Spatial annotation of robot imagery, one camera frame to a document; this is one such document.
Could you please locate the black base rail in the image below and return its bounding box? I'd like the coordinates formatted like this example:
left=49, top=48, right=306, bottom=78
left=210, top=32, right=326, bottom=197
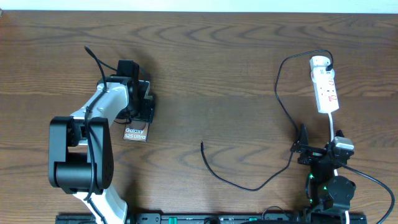
left=55, top=213, right=368, bottom=224

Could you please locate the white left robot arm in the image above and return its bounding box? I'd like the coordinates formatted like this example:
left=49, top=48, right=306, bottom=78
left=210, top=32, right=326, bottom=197
left=48, top=76, right=154, bottom=223

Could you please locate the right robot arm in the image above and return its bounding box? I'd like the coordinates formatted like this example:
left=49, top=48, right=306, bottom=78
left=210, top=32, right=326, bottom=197
left=290, top=124, right=356, bottom=216

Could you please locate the white USB charger adapter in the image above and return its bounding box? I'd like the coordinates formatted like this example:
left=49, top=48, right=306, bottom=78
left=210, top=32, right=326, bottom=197
left=310, top=55, right=334, bottom=75

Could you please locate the white power strip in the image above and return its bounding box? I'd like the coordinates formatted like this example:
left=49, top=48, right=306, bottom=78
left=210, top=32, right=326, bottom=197
left=311, top=67, right=339, bottom=114

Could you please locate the black charger cable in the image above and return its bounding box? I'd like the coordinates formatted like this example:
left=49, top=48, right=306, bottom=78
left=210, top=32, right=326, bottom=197
left=200, top=49, right=335, bottom=192

